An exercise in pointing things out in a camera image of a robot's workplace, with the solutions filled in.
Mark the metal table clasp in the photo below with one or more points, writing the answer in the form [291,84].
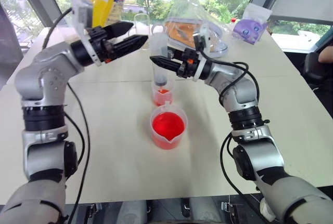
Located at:
[227,206]
[95,207]

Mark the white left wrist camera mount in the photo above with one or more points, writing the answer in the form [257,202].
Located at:
[78,24]

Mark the yellow snack bag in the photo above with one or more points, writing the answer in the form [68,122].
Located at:
[104,8]

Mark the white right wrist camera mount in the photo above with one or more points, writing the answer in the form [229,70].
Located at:
[198,72]

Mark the large clear measuring cup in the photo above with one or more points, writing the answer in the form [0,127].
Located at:
[167,128]

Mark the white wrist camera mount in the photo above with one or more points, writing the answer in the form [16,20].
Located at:
[78,24]
[198,72]

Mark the purple toy in bag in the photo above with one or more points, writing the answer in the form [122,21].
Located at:
[249,29]

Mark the tall clear glass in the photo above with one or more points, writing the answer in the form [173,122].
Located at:
[141,26]

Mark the small red object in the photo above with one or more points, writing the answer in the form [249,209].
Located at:
[233,20]

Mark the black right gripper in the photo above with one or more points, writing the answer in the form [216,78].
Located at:
[188,65]

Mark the clear plastic bag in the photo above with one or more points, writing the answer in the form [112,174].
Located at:
[187,13]

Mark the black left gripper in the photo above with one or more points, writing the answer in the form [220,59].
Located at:
[100,44]

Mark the person's forearm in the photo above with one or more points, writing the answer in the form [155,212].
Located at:
[326,56]

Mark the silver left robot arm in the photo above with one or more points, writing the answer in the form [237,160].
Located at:
[44,76]

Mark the clear graduated cylinder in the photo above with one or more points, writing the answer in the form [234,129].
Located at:
[159,47]

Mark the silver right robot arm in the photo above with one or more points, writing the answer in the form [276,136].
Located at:
[242,91]

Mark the black office chair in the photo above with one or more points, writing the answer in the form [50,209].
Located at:
[310,65]

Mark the small clear measuring cup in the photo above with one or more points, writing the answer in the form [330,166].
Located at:
[162,98]

